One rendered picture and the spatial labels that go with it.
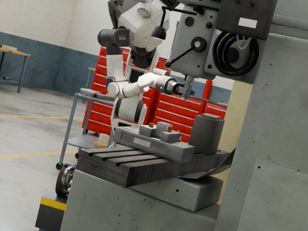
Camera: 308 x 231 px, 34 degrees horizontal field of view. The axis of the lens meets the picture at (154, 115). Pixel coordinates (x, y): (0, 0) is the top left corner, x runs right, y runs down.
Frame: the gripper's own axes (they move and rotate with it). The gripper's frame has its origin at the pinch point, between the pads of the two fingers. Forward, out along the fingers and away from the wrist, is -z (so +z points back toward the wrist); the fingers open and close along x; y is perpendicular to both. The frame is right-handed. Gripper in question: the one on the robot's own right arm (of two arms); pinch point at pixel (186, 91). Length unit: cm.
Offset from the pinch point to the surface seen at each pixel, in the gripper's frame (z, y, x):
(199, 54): -9.0, -18.2, -7.1
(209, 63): -16.0, -15.2, -6.5
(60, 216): 68, 92, -6
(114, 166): -28, 32, -56
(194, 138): 7.8, 23.9, 23.1
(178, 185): -20.9, 40.8, -10.2
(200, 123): 6.9, 15.7, 23.6
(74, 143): 266, 96, 132
